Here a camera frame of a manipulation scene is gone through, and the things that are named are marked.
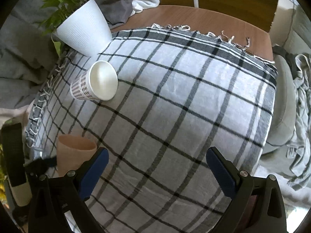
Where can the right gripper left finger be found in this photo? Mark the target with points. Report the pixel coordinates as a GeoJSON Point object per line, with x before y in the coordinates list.
{"type": "Point", "coordinates": [79, 185]}

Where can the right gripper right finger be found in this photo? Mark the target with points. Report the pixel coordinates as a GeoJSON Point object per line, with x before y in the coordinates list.
{"type": "Point", "coordinates": [235, 184]}

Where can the pink paper cup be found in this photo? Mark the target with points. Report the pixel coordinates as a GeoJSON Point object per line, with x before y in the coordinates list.
{"type": "Point", "coordinates": [72, 151]}

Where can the patterned white paper cup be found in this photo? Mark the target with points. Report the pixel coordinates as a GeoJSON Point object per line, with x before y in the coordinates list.
{"type": "Point", "coordinates": [99, 82]}

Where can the grey clothes pile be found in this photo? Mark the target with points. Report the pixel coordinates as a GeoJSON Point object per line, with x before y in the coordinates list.
{"type": "Point", "coordinates": [299, 145]}

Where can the checkered grey tablecloth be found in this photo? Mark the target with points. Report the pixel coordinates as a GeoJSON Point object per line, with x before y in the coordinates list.
{"type": "Point", "coordinates": [178, 94]}

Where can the grey curtain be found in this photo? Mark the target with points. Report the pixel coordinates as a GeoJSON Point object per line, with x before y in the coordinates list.
{"type": "Point", "coordinates": [33, 26]}

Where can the white plant pot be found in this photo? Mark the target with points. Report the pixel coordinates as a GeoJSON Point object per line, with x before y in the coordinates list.
{"type": "Point", "coordinates": [86, 30]}

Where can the green pothos plant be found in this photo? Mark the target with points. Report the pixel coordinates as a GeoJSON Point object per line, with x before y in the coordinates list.
{"type": "Point", "coordinates": [63, 9]}

